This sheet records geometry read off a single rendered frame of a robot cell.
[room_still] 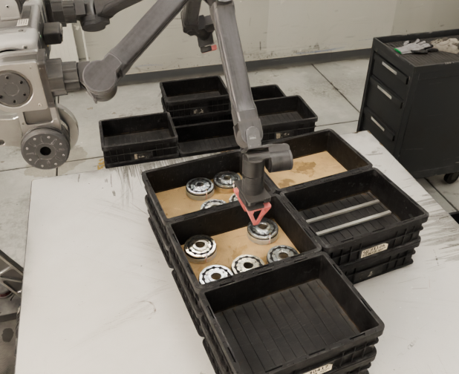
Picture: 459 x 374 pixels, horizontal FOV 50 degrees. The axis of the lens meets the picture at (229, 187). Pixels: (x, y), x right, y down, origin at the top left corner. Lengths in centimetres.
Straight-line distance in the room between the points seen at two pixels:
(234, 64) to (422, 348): 98
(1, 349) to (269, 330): 123
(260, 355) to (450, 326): 64
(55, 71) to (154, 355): 83
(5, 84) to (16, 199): 220
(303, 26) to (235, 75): 361
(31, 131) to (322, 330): 102
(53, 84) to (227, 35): 44
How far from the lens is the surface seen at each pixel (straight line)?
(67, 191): 215
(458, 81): 304
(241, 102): 125
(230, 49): 129
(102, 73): 121
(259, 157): 124
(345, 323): 145
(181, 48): 458
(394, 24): 532
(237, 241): 162
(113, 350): 155
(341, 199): 184
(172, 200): 180
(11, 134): 171
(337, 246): 151
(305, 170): 196
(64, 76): 124
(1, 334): 231
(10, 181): 359
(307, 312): 145
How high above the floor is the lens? 195
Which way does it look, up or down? 37 degrees down
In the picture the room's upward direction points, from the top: straight up
